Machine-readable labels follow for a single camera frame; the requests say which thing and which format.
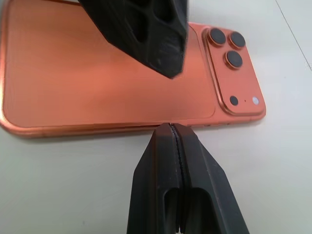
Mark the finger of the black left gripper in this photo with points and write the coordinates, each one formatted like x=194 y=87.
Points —
x=136 y=22

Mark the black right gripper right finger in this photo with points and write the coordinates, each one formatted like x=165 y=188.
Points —
x=207 y=185

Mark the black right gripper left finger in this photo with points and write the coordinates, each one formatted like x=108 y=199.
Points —
x=151 y=175

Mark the orange smartphone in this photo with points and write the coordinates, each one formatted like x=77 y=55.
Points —
x=73 y=85

